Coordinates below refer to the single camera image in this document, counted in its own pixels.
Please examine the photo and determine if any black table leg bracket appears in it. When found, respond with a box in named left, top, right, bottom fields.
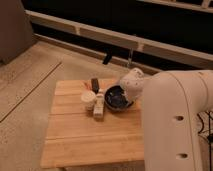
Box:
left=102, top=50, right=112, bottom=65

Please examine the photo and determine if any dark ceramic bowl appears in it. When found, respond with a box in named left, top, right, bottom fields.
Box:
left=104, top=85, right=133, bottom=111

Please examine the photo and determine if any orange small stick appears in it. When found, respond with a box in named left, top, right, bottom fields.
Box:
left=84, top=82, right=92, bottom=90

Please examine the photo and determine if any grey couch corner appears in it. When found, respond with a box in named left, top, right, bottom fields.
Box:
left=0, top=0, right=36, bottom=64

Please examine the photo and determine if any white rectangular bottle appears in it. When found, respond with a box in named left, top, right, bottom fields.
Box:
left=93, top=94, right=104, bottom=118

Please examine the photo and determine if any wooden slatted table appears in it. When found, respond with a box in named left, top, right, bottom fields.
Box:
left=41, top=80, right=144, bottom=168

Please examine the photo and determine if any white paper cup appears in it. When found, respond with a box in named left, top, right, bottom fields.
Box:
left=81, top=91, right=96, bottom=110

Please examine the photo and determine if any black cable on floor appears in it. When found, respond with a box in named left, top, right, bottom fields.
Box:
left=196, top=111, right=213, bottom=171

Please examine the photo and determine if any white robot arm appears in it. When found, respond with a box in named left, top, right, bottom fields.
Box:
left=119, top=68, right=213, bottom=171

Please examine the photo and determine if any dark brown bar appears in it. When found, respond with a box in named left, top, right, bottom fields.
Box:
left=91, top=78, right=99, bottom=94

